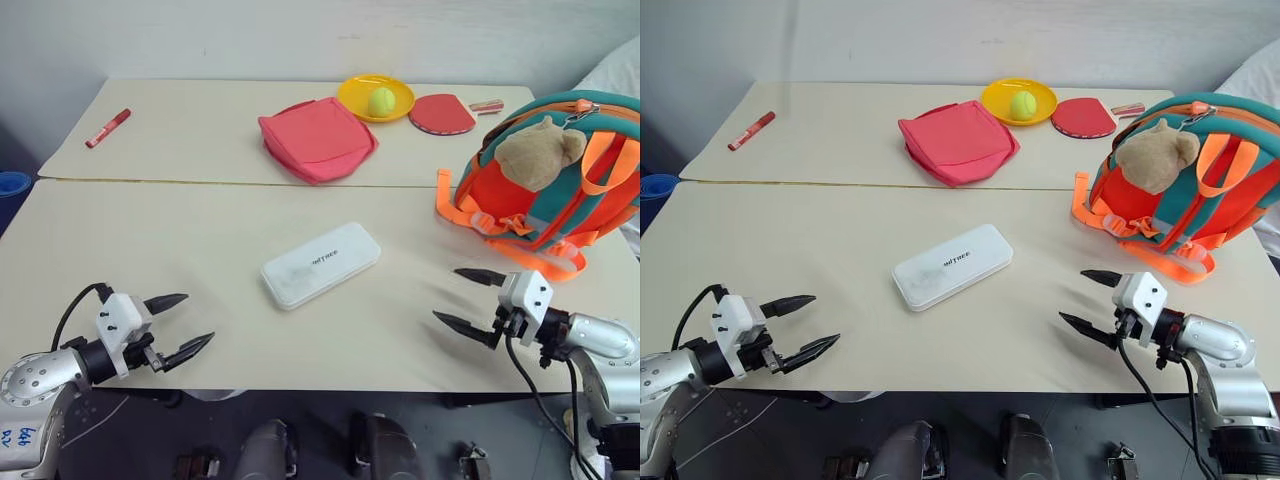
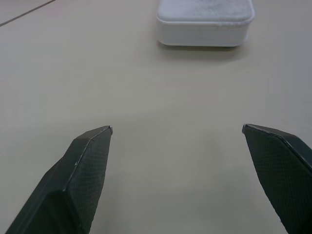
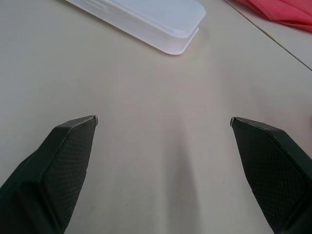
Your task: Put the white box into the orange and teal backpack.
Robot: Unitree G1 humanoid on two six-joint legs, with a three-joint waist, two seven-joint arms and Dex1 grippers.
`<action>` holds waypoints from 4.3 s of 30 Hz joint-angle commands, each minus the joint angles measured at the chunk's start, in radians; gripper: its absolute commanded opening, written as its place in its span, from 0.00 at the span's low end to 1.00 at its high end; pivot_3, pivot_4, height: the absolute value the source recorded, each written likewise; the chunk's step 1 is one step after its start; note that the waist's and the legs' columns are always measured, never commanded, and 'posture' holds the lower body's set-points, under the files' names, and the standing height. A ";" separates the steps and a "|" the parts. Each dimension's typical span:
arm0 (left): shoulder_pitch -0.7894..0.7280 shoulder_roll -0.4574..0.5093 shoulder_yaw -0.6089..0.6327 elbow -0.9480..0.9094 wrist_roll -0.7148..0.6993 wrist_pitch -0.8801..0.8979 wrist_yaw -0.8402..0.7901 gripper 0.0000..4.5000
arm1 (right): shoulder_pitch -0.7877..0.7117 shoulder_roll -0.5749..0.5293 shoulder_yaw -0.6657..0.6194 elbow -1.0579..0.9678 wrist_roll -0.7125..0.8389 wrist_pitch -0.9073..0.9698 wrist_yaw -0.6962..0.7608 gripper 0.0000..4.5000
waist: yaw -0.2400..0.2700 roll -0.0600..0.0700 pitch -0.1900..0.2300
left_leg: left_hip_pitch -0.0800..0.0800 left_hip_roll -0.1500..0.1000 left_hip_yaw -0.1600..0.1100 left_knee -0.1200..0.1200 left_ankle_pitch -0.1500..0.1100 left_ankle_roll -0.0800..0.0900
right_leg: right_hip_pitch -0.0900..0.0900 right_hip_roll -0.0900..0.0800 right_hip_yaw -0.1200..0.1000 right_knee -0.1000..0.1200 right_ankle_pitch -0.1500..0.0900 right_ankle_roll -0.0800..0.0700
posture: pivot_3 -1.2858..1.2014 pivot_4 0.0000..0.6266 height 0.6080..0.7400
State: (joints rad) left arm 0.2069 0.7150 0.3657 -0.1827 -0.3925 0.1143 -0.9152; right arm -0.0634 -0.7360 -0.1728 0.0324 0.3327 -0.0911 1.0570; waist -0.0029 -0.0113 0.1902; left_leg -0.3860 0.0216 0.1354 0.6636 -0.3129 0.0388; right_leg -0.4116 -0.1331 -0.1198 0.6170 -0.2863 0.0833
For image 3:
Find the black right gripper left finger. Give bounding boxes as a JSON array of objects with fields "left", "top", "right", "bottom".
[{"left": 0, "top": 115, "right": 99, "bottom": 234}]

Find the white plastic container lid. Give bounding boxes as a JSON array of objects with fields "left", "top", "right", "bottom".
[{"left": 63, "top": 0, "right": 207, "bottom": 56}]

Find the red cloth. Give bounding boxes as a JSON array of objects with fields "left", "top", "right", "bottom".
[{"left": 223, "top": 0, "right": 312, "bottom": 34}]

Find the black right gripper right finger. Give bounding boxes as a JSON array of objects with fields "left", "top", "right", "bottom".
[{"left": 229, "top": 117, "right": 312, "bottom": 234}]

